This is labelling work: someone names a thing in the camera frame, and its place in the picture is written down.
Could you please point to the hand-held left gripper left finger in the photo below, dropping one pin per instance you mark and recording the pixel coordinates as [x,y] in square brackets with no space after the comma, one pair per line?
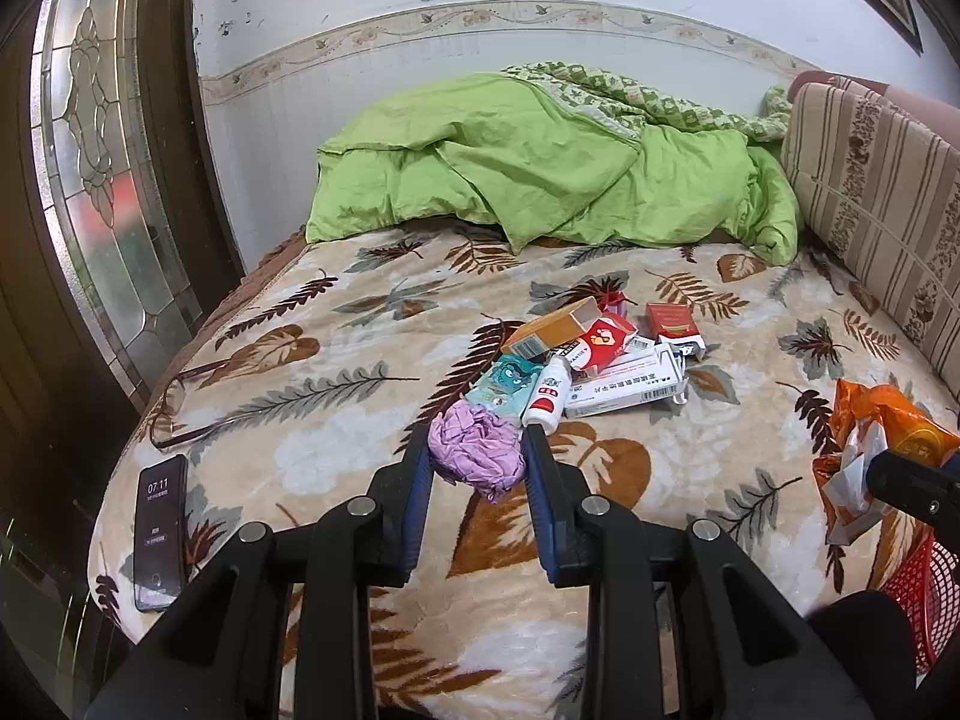
[417,517]

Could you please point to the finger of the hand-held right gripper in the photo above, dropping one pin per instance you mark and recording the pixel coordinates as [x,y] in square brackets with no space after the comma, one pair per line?
[911,491]

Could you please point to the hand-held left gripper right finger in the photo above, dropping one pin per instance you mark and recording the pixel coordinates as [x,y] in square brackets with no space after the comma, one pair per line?
[541,517]

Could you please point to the orange plastic bag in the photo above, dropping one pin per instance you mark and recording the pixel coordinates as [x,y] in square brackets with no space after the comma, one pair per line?
[892,420]

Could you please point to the purple wrapper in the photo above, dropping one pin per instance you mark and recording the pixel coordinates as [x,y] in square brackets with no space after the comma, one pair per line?
[476,450]

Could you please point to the orange medicine box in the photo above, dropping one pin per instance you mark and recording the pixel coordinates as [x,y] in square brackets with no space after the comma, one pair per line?
[551,330]

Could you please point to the red white cigarette pack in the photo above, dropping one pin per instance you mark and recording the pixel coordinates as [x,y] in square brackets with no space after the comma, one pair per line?
[675,322]

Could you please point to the red plastic basket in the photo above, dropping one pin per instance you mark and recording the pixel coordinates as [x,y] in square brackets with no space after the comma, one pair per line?
[922,585]

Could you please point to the white bottle with red label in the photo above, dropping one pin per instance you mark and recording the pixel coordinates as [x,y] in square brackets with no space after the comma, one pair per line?
[546,401]

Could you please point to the teal cartoon tissue packet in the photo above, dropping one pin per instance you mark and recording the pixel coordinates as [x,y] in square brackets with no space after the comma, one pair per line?
[502,390]

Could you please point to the white flat medicine box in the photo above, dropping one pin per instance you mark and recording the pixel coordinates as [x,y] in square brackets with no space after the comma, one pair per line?
[622,390]

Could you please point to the leaf print blanket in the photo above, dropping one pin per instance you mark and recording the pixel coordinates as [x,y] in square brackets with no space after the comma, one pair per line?
[300,405]

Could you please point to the person's dark trouser leg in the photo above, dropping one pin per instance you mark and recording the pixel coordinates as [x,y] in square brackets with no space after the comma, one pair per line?
[862,652]

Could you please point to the red white carton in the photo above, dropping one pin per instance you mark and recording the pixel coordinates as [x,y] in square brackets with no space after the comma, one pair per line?
[606,341]

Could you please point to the small red wrapper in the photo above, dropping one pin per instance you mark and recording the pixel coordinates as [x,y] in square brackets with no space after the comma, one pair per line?
[613,304]

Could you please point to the black smartphone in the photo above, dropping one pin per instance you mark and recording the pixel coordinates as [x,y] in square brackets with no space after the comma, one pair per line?
[161,532]

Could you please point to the striped beige headboard cushion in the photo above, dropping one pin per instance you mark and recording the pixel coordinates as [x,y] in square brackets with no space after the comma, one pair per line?
[877,195]

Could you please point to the green duvet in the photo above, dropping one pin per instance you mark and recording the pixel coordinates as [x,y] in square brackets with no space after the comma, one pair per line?
[525,172]

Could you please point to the green patterned quilt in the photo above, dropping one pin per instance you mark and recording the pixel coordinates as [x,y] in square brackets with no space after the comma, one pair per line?
[660,101]

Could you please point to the wooden door with stained glass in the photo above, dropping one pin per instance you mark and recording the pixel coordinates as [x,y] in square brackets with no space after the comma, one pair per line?
[97,165]

